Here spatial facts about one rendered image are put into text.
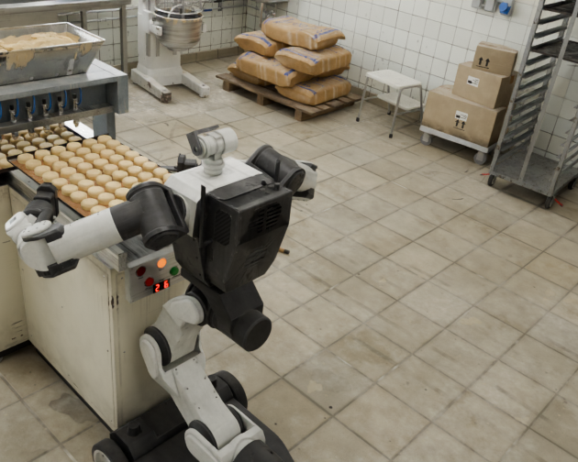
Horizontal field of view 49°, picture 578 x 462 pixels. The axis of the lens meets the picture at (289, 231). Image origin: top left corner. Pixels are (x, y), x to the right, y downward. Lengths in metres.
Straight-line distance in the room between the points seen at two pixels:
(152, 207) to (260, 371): 1.48
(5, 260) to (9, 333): 0.36
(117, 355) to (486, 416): 1.60
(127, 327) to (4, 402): 0.81
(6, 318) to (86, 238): 1.32
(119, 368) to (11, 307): 0.71
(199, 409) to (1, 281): 1.01
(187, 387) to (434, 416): 1.16
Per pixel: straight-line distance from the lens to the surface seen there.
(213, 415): 2.23
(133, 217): 1.59
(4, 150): 2.67
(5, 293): 2.80
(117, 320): 2.18
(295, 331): 3.14
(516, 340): 3.47
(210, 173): 1.72
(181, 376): 2.23
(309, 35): 5.75
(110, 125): 2.83
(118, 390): 2.38
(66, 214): 2.22
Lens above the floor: 2.00
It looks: 31 degrees down
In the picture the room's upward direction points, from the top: 7 degrees clockwise
